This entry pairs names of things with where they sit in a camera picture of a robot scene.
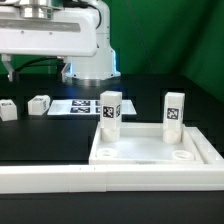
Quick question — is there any white square tabletop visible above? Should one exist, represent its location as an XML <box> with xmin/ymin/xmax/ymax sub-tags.
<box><xmin>89</xmin><ymin>122</ymin><xmax>204</xmax><ymax>165</ymax></box>

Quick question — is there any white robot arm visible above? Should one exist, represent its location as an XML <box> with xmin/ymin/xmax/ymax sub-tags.
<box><xmin>0</xmin><ymin>0</ymin><xmax>120</xmax><ymax>83</ymax></box>

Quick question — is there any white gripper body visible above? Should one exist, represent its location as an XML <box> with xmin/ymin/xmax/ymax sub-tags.
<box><xmin>0</xmin><ymin>4</ymin><xmax>99</xmax><ymax>57</ymax></box>

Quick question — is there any white marker sheet with tags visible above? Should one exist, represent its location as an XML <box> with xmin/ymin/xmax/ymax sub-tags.
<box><xmin>48</xmin><ymin>99</ymin><xmax>137</xmax><ymax>116</ymax></box>

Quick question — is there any black cable on table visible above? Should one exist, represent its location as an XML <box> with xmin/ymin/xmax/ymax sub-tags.
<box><xmin>11</xmin><ymin>57</ymin><xmax>66</xmax><ymax>75</ymax></box>

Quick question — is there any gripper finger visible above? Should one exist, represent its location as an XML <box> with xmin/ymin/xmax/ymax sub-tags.
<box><xmin>1</xmin><ymin>54</ymin><xmax>15</xmax><ymax>82</ymax></box>
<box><xmin>61</xmin><ymin>57</ymin><xmax>72</xmax><ymax>82</ymax></box>

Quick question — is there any white L-shaped obstacle fence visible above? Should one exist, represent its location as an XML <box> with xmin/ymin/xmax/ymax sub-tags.
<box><xmin>0</xmin><ymin>128</ymin><xmax>224</xmax><ymax>194</ymax></box>

